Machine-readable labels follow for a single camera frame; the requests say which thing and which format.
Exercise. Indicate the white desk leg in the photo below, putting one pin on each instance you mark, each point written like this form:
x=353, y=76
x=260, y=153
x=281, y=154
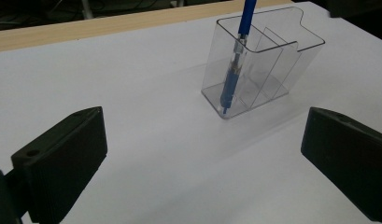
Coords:
x=87, y=8

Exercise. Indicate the blue pen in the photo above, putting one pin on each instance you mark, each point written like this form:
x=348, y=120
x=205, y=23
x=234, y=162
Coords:
x=233, y=71

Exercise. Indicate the clear plastic pen holder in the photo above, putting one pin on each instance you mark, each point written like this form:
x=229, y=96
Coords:
x=266, y=68

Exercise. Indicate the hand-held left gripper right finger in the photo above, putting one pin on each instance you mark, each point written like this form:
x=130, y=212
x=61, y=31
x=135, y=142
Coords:
x=350, y=161

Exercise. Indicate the wooden table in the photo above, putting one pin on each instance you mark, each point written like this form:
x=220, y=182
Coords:
x=86, y=28

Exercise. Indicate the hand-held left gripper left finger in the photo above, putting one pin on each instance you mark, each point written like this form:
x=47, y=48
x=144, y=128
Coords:
x=61, y=161

